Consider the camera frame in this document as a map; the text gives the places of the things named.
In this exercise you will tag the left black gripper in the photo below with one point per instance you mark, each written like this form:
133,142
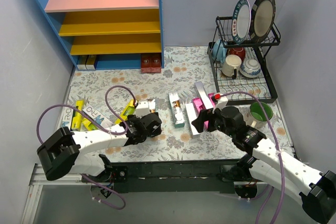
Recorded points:
154,118

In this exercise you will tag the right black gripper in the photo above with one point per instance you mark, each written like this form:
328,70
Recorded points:
210,120

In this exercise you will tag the yellow toothpaste box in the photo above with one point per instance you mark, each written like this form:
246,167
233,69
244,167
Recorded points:
128,110
88,125
77,117

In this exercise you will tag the silver R.O toothpaste box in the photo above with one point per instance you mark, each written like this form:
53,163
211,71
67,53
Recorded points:
152,105

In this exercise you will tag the silver purple toothpaste box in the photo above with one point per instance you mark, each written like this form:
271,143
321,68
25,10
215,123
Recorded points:
81,63

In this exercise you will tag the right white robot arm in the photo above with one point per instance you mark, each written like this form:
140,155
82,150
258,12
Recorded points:
313,189

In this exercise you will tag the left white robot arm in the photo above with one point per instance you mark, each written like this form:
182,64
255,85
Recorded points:
67,152

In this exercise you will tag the blue shelf with coloured boards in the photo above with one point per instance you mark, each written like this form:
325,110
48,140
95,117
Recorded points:
117,31

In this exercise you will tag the pink toothpaste box left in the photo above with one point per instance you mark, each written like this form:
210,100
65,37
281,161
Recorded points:
198,106

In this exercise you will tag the pink toothpaste box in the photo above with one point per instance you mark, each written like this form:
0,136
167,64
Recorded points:
198,106
212,96

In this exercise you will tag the plain silver toothpaste box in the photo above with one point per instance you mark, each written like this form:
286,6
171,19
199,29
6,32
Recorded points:
191,115

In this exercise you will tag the pink toothpaste box right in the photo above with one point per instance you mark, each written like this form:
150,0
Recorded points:
212,96

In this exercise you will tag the silver toothpaste box upper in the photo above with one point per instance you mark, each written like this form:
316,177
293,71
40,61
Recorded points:
203,95

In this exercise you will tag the silver teal toothpaste box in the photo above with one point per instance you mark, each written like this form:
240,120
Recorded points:
176,108

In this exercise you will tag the silver blue R.O box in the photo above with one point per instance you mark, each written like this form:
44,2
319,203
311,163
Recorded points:
97,116

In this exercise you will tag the floral table mat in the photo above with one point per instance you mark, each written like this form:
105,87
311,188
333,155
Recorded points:
109,91

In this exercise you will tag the yellow toothpaste box front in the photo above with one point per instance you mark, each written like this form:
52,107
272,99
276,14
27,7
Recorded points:
88,125

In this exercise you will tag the green mug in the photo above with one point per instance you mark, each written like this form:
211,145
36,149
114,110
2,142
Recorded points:
258,114

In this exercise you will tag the light blue cup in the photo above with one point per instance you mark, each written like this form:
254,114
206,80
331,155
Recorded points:
219,51

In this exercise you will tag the blue and white bowl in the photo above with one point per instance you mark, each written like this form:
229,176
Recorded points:
250,68

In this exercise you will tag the silver blue box far left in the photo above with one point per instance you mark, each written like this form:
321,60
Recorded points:
66,117

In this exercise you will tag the red ceramic bowl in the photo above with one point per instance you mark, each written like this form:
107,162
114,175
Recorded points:
239,51

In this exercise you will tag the white plate with green rim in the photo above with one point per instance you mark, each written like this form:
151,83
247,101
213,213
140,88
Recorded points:
241,21

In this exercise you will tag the dark rimmed grey plate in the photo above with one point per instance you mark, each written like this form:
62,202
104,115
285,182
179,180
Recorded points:
262,18

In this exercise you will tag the black wire dish rack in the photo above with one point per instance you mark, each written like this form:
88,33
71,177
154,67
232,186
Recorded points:
261,86

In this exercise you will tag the cream mug with dark handle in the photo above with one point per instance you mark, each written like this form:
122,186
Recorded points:
231,66

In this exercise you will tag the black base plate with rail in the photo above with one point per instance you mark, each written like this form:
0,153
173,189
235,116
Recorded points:
135,177

